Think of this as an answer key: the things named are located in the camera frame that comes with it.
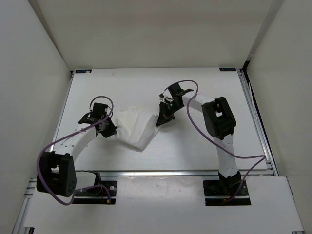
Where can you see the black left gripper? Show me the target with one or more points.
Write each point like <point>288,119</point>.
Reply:
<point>111,131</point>

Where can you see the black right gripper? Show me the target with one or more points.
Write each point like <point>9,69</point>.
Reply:
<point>164,116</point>

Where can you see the white pleated skirt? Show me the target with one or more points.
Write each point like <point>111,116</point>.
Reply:
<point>136,128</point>

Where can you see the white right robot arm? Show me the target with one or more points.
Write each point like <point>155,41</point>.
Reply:
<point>219,122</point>

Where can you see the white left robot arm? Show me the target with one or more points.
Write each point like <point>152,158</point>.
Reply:
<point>57,174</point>

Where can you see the white front cover board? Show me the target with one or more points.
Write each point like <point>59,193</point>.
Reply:
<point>170,205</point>

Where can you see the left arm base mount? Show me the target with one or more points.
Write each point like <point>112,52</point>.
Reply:
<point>98,196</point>

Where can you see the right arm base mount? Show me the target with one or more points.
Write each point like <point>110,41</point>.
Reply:
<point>216,194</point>

